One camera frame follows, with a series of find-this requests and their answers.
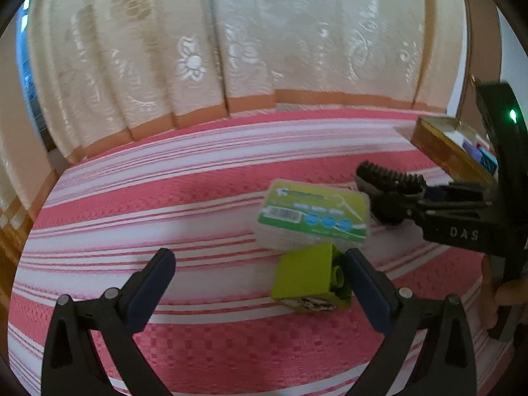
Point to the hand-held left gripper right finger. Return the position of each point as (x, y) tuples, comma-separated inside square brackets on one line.
[(367, 286)]

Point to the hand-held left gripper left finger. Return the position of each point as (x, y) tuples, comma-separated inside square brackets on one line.
[(153, 284)]

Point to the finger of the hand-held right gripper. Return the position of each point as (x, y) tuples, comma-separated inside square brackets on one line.
[(398, 212), (462, 194)]

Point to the purple square block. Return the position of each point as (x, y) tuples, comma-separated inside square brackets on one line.
[(471, 149)]

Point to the gold tin box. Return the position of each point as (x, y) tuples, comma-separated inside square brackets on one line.
[(433, 142)]

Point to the lime green toy block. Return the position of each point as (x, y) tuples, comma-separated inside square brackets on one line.
[(303, 272)]

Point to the person's right hand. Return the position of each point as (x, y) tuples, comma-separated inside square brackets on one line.
[(491, 293)]

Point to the blue toy brick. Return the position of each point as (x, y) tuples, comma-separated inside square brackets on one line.
[(487, 159)]

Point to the pink white striped bedspread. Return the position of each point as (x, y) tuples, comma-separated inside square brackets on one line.
[(165, 206)]

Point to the clear plastic box green label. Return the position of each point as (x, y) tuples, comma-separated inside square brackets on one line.
[(309, 214)]

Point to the brown wooden door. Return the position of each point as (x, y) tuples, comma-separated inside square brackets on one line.
[(482, 29)]

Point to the cream floral lace curtain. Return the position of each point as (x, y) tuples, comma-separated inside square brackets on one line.
[(247, 41), (16, 181)]

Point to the window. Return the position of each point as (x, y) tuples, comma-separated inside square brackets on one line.
[(31, 70)]

